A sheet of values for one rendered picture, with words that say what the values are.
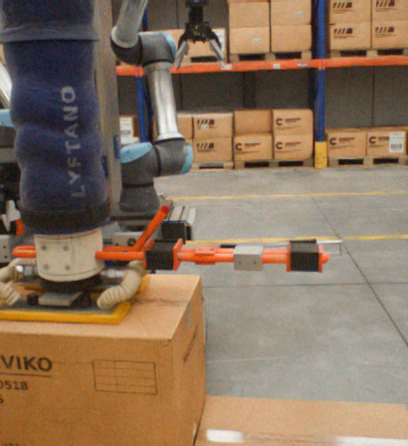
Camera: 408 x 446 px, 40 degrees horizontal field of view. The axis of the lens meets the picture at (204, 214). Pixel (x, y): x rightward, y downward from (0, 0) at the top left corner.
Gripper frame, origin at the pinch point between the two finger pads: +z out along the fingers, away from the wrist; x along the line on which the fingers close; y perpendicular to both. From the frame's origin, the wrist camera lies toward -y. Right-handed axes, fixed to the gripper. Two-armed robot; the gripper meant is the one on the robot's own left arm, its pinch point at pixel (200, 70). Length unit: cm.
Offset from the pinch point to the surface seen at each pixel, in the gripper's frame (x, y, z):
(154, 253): -10, 51, 43
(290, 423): 23, 41, 98
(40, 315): -38, 57, 56
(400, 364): 94, -84, 152
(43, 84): -33, 53, 1
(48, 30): -30, 54, -10
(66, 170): -30, 52, 21
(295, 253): 23, 54, 43
